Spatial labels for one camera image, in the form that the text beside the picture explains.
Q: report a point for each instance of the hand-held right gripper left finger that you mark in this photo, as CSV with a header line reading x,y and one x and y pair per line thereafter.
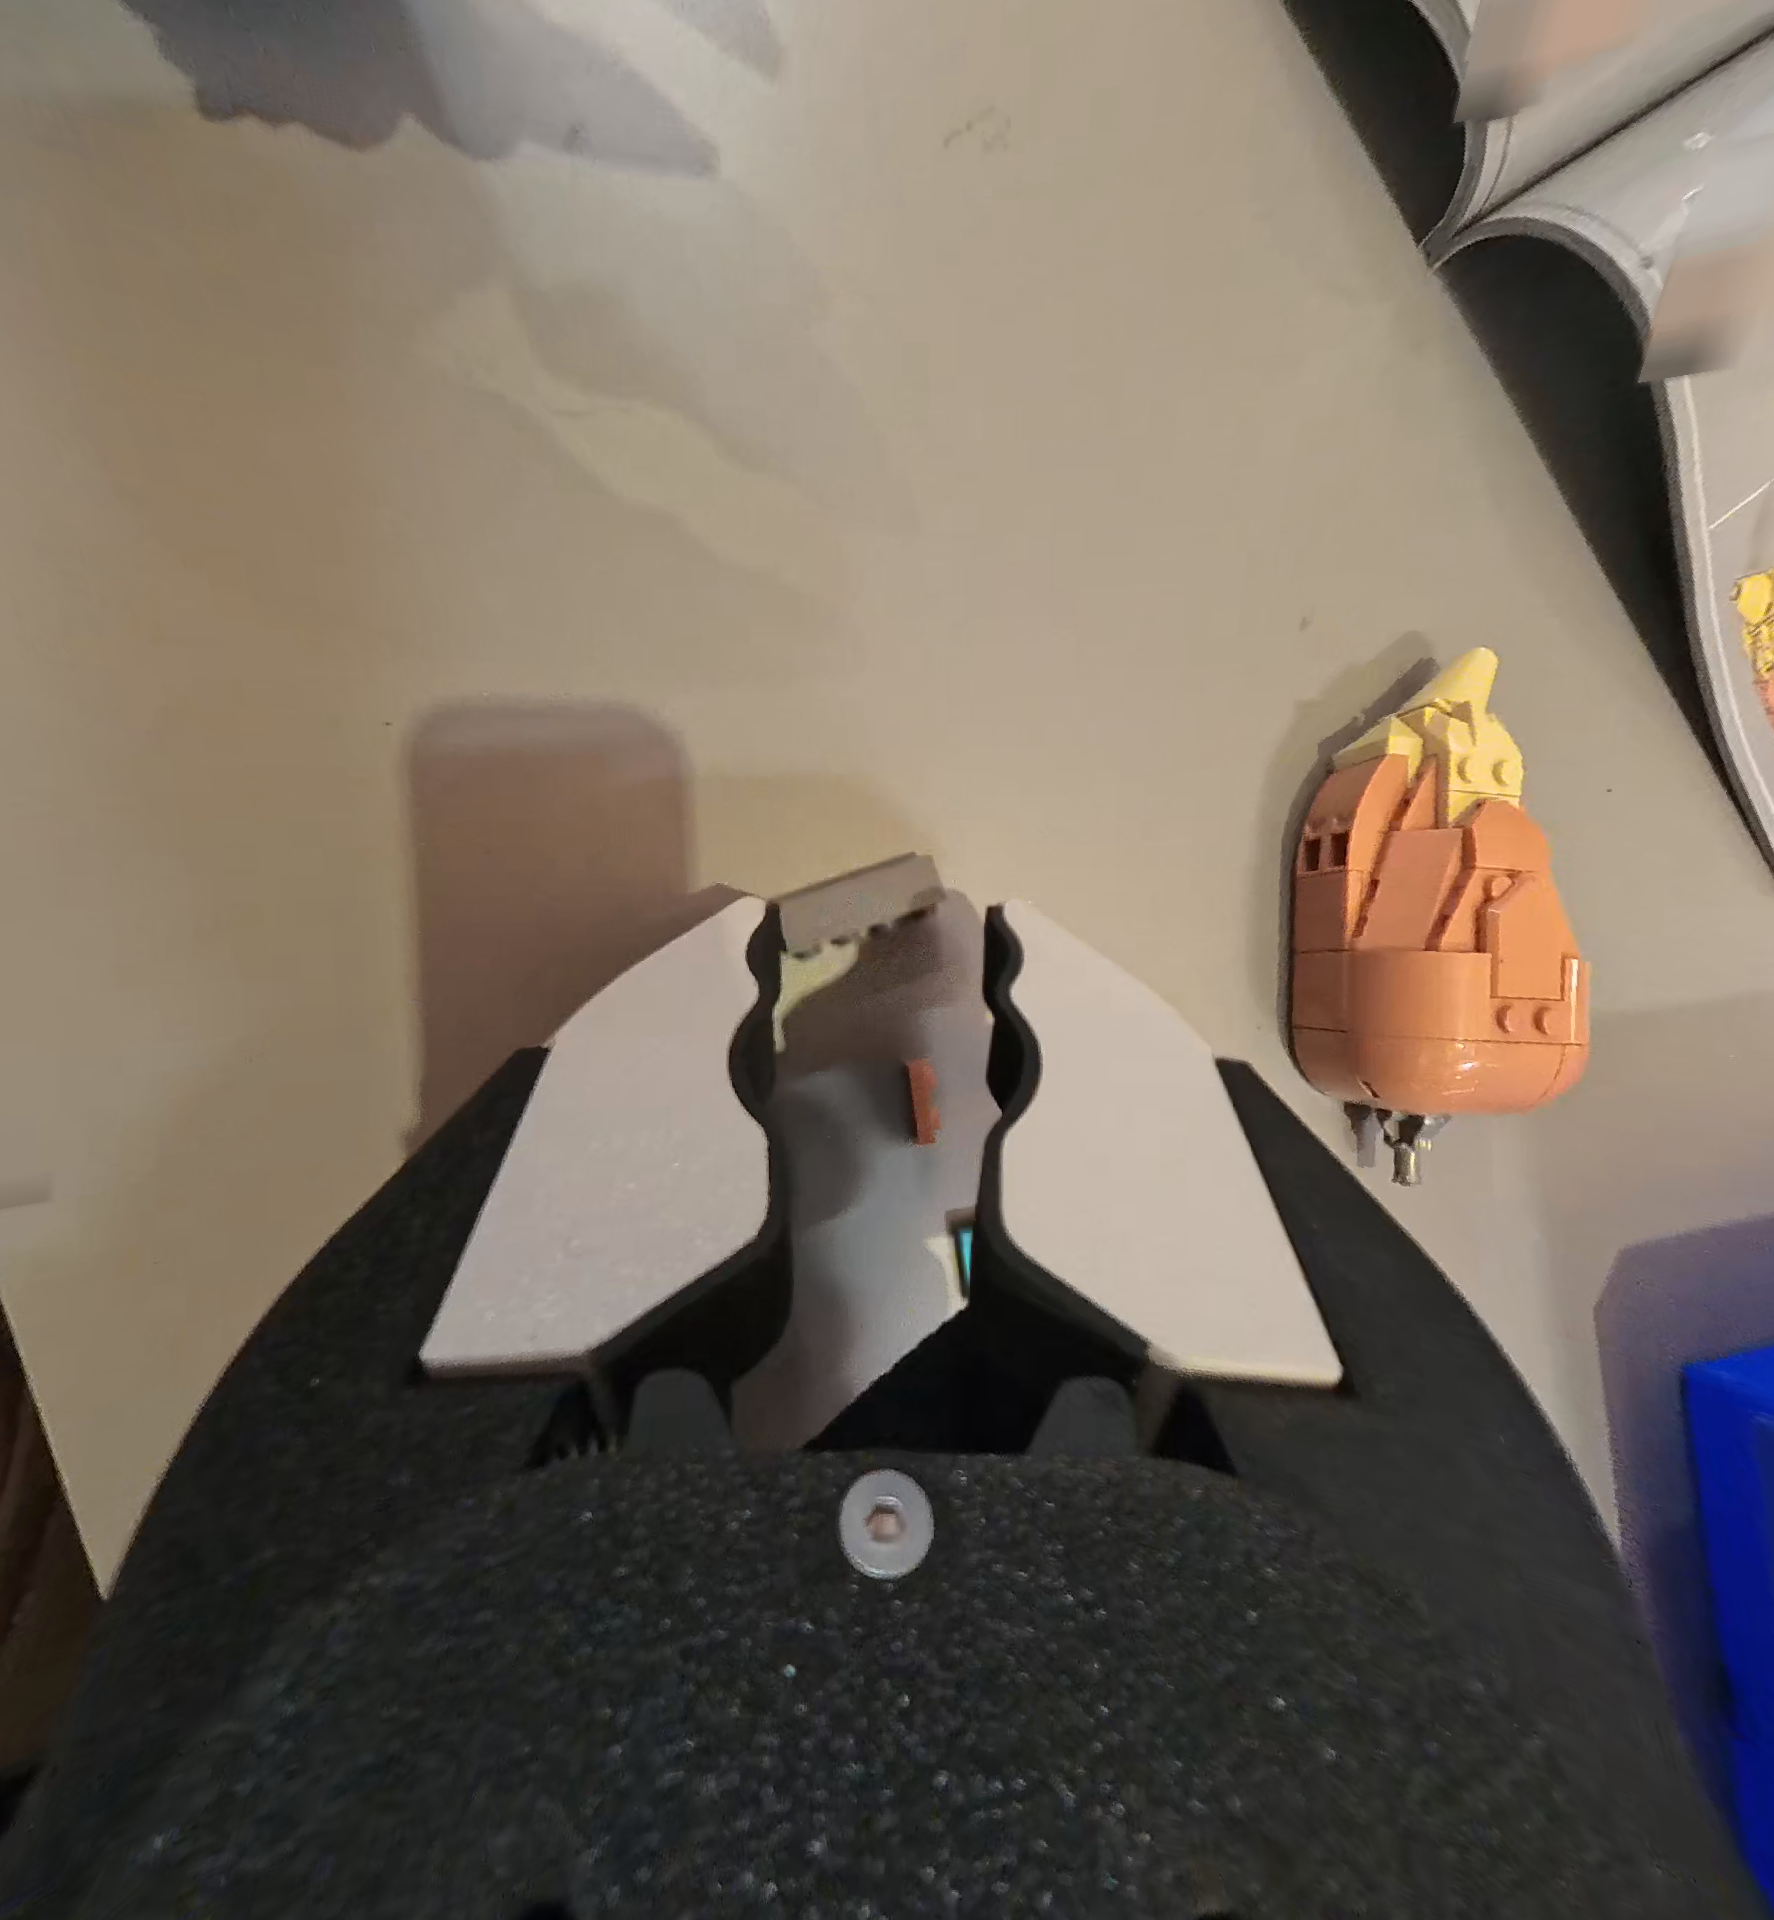
x,y
615,1170

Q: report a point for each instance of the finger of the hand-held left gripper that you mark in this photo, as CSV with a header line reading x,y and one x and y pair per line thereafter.
x,y
587,23

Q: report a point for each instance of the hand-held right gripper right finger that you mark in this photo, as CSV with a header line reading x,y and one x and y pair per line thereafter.
x,y
1127,1184

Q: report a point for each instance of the teal square toy brick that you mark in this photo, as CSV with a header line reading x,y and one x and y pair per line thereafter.
x,y
963,1263

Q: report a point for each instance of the orange curved toy brick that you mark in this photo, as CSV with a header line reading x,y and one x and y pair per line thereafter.
x,y
928,1100

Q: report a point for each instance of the grey toy brick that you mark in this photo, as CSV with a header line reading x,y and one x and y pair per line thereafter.
x,y
858,902

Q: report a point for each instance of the brown tan brick-built head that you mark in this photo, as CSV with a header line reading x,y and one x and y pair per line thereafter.
x,y
1426,961

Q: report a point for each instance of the grey instruction booklet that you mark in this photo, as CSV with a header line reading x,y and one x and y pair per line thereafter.
x,y
1742,494

